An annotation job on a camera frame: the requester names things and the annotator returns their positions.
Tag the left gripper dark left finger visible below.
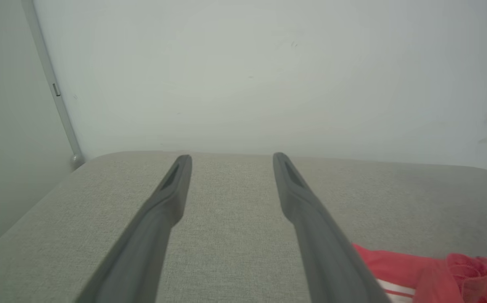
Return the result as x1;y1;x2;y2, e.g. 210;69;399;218
74;154;193;303

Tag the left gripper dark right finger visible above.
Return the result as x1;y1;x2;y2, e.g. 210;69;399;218
273;152;392;303

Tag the red garment with white stripes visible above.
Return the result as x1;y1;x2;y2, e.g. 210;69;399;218
352;243;487;303

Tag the white wall pipe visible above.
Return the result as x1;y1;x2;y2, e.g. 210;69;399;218
21;0;86;170

